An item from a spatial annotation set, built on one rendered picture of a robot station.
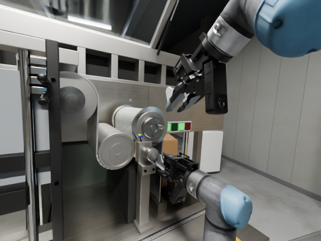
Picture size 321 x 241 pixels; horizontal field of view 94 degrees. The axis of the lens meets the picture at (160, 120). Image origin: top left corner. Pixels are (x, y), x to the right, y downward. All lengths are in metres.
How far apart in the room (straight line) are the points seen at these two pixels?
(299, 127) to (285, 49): 3.17
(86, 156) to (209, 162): 2.58
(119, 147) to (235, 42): 0.42
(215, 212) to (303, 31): 0.36
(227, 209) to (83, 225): 0.49
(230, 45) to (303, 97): 3.08
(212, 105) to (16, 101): 0.37
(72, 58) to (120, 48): 0.46
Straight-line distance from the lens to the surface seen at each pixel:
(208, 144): 3.00
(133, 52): 0.91
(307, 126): 3.34
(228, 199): 0.40
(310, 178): 3.45
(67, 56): 0.46
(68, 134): 0.82
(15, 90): 0.39
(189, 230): 0.66
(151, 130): 0.53
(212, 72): 0.34
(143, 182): 0.55
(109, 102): 0.83
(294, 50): 0.24
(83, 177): 0.90
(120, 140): 0.52
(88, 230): 0.67
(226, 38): 0.33
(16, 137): 0.39
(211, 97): 0.33
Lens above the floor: 1.33
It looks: 6 degrees down
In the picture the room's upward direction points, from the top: 3 degrees clockwise
